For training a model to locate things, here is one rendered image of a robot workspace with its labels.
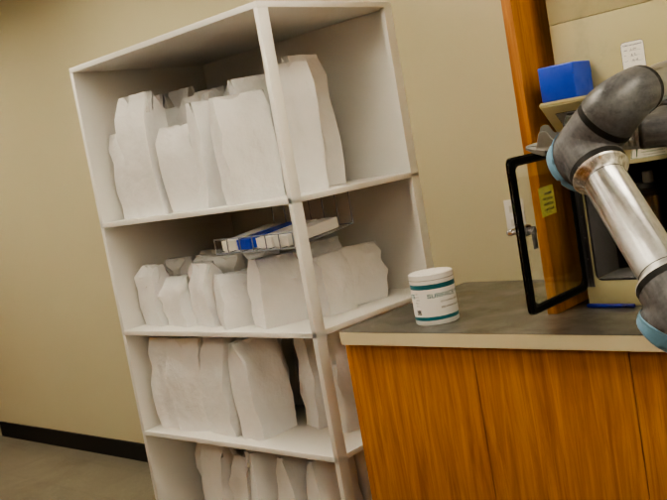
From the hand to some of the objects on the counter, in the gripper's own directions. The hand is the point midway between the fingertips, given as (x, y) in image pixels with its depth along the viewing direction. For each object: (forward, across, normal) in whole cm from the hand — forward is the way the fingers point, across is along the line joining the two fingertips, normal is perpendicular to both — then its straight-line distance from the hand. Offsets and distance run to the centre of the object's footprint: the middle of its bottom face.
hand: (531, 150), depth 214 cm
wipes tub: (+38, -14, +58) cm, 71 cm away
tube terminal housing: (-25, -23, +58) cm, 67 cm away
